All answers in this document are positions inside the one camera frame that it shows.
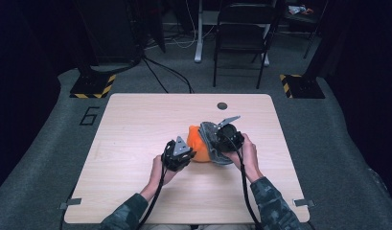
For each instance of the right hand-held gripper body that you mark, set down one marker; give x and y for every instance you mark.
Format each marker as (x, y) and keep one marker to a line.
(230, 138)

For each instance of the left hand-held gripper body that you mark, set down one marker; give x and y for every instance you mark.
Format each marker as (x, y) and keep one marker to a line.
(174, 158)

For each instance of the orange plush toy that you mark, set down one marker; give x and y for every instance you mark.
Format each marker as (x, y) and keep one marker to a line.
(198, 147)

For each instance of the grey fluffy cloth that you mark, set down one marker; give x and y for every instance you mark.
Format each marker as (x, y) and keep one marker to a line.
(209, 134)

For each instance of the person's left hand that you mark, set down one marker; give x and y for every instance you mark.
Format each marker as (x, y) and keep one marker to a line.
(159, 177)

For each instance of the person's right hand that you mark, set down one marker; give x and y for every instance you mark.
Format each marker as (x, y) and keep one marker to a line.
(249, 159)

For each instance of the round dark table grommet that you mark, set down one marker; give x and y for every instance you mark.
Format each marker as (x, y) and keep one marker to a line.
(222, 106)

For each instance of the white desk leg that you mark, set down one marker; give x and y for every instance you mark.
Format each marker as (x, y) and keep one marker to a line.
(199, 48)
(266, 60)

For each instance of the black striped stand base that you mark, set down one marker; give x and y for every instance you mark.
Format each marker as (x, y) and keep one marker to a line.
(304, 86)
(91, 84)

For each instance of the black folding chair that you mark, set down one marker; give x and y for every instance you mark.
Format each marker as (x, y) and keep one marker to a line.
(244, 14)

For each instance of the dark chair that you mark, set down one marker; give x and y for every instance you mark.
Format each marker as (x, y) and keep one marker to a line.
(299, 19)

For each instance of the black equipment cabinet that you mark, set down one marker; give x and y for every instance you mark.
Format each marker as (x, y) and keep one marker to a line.
(110, 32)

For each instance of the white and orange object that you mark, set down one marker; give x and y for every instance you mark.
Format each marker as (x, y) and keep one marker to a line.
(297, 9)

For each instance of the grey metal table bracket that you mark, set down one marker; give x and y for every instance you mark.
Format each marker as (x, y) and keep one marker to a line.
(70, 203)
(304, 202)

